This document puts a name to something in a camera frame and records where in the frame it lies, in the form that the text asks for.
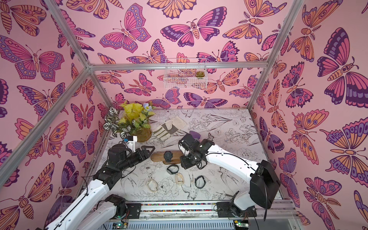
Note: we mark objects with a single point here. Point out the white wire wall basket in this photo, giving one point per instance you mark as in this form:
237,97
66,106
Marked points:
180,73

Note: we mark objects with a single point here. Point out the cream strap watch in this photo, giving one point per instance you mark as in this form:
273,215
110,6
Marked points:
152,185

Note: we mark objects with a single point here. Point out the translucent beige watch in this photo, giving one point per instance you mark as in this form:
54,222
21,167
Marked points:
179,179

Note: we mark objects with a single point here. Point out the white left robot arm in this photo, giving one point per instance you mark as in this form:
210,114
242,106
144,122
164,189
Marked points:
94,206

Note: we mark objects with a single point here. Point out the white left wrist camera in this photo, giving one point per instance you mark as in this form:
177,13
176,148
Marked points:
130,142

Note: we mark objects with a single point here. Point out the potted plant yellow leaves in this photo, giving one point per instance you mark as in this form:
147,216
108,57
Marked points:
130,120

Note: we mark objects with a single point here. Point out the black chunky sport watch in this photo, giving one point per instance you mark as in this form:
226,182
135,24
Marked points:
168,155

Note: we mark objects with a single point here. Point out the thin black watch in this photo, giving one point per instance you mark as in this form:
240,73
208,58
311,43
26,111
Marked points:
200,182

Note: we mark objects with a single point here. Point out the wooden watch stand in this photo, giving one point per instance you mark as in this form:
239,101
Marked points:
158,157

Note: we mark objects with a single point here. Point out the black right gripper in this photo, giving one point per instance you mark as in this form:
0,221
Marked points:
187,147

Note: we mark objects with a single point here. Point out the small green succulent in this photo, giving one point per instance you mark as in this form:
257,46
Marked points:
200,74

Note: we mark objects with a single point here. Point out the black round watch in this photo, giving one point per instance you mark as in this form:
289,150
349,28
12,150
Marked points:
172,169

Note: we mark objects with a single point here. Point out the purple pink garden trowel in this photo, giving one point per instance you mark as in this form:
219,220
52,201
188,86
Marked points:
195,135

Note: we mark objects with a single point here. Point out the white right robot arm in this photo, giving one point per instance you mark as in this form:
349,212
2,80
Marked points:
263,181

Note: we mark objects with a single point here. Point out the cream grey gardening glove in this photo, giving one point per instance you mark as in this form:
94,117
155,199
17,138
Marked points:
164,131

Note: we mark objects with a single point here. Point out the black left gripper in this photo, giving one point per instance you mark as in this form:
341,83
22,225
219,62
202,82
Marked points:
143,151

